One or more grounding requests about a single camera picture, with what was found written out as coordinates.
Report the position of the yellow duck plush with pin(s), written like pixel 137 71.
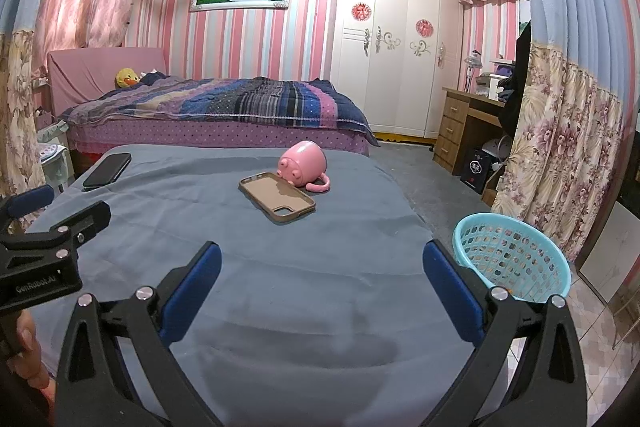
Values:
pixel 126 78

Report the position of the black smartphone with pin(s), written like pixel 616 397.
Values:
pixel 106 172

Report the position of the person's left hand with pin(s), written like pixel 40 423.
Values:
pixel 31 347

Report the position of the cardboard box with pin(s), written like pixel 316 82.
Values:
pixel 491 197

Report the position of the pink bed headboard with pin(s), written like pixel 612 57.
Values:
pixel 85 77

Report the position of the black box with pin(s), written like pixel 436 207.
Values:
pixel 475 169

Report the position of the brown phone case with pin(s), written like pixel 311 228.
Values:
pixel 280 199

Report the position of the wooden desk with drawers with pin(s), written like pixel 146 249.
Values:
pixel 452 127

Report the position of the white wardrobe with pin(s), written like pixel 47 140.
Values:
pixel 395 72

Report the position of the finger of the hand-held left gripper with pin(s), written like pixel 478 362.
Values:
pixel 75 227
pixel 32 199

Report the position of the silver desk lamp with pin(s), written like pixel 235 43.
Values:
pixel 474 62

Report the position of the white leaning board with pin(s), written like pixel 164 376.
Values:
pixel 605 252

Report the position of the white round appliance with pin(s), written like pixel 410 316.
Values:
pixel 497 146

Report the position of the grey blanket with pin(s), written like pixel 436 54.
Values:
pixel 325 267

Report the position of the pink animal mug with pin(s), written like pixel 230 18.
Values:
pixel 302 162

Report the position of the striped patchwork quilt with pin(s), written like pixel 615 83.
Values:
pixel 240 102

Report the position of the purple dotted bed sheet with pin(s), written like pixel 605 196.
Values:
pixel 200 134

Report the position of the white box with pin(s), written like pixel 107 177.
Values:
pixel 489 87

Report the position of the floral side curtain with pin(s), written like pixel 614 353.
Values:
pixel 15 107

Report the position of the blue floral curtain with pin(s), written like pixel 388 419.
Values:
pixel 565 107

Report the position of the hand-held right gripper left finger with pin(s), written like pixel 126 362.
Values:
pixel 192 292

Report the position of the white bedside stand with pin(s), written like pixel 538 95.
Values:
pixel 55 157

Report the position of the teal plastic basket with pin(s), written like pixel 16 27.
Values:
pixel 530 288

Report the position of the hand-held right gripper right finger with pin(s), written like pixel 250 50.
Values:
pixel 455 294

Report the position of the dark hanging coat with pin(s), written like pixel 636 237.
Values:
pixel 517 87

